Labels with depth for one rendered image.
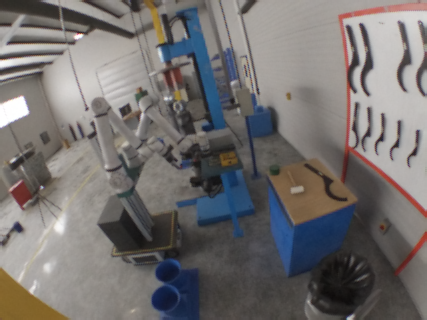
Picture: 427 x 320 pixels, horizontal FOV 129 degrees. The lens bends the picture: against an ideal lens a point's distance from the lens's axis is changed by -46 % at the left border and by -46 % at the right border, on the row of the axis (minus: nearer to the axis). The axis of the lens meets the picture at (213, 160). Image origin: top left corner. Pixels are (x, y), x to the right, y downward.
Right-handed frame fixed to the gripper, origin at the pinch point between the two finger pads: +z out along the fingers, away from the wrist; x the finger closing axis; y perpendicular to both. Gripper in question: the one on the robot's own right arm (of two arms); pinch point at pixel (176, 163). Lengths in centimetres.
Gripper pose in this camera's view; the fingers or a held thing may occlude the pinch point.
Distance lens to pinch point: 173.0
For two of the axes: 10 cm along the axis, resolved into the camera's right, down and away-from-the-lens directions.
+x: 2.9, 5.0, -8.2
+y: -7.7, 6.2, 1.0
